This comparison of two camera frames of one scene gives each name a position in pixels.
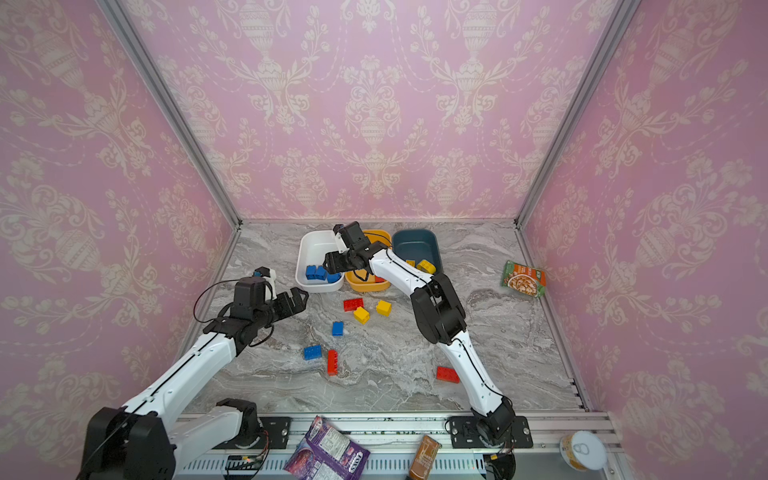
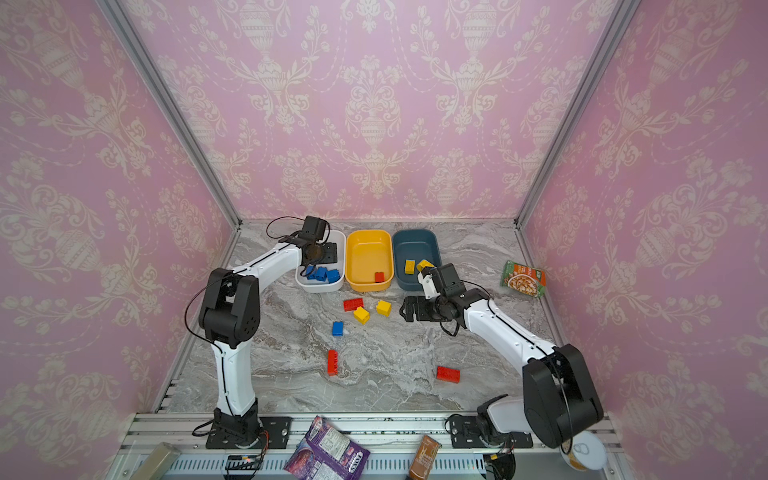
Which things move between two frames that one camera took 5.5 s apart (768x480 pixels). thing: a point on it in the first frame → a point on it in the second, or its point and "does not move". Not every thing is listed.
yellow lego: (362, 315) does not move
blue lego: (338, 328) does not move
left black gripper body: (272, 307) → (320, 252)
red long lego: (447, 374) does not move
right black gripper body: (344, 260) → (420, 308)
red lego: (333, 362) does not move
